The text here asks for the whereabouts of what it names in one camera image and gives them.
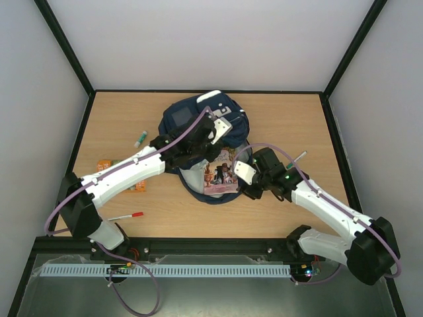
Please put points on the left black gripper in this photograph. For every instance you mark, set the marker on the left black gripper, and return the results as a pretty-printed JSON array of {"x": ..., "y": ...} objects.
[{"x": 212, "y": 156}]

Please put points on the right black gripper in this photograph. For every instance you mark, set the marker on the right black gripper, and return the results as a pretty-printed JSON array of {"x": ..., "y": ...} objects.
[{"x": 252, "y": 186}]

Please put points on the navy blue student backpack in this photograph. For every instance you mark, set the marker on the navy blue student backpack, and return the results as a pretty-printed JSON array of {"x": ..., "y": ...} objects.
[{"x": 181, "y": 112}]

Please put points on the pink illustrated paperback book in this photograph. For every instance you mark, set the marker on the pink illustrated paperback book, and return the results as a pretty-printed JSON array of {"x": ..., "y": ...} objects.
[{"x": 218, "y": 177}]

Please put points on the orange Treehouse children's book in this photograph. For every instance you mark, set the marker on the orange Treehouse children's book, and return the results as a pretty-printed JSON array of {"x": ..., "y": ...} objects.
[{"x": 104, "y": 164}]

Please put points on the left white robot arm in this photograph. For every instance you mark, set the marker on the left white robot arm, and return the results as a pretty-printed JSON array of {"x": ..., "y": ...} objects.
[{"x": 80, "y": 199}]

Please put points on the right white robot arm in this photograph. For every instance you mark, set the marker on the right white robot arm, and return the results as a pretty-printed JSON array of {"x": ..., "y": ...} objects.
[{"x": 366, "y": 246}]

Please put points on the green capped marker pen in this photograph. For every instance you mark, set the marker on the green capped marker pen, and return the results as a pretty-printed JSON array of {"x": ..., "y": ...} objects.
[{"x": 299, "y": 157}]

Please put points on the green capped glue stick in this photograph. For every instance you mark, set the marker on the green capped glue stick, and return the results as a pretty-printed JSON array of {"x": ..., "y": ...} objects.
[{"x": 140, "y": 139}]

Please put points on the red capped marker pen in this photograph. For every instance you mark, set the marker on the red capped marker pen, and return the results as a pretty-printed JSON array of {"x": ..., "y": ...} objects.
[{"x": 138, "y": 214}]

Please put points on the right controller circuit board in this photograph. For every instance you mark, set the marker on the right controller circuit board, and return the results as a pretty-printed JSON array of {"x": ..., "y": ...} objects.
[{"x": 306, "y": 270}]

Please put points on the controller circuit board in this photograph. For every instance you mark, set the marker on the controller circuit board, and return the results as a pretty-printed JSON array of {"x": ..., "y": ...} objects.
[
  {"x": 120, "y": 269},
  {"x": 306, "y": 270}
]

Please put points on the left controller circuit board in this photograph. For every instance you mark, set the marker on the left controller circuit board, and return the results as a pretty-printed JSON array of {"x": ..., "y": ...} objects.
[{"x": 120, "y": 269}]

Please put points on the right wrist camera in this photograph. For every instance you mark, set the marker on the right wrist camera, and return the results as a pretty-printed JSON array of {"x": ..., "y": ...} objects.
[{"x": 244, "y": 171}]

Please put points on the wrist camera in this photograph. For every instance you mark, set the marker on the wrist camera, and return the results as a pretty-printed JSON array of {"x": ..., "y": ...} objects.
[
  {"x": 222, "y": 128},
  {"x": 244, "y": 171}
]

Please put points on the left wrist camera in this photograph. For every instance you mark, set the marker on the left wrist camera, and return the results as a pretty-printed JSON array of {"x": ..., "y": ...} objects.
[{"x": 222, "y": 128}]

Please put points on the light blue slotted cable duct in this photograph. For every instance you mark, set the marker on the light blue slotted cable duct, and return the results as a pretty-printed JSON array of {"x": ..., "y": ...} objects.
[{"x": 170, "y": 270}]

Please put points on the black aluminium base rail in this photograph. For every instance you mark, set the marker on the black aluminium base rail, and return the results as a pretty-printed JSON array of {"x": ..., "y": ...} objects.
[{"x": 285, "y": 250}]

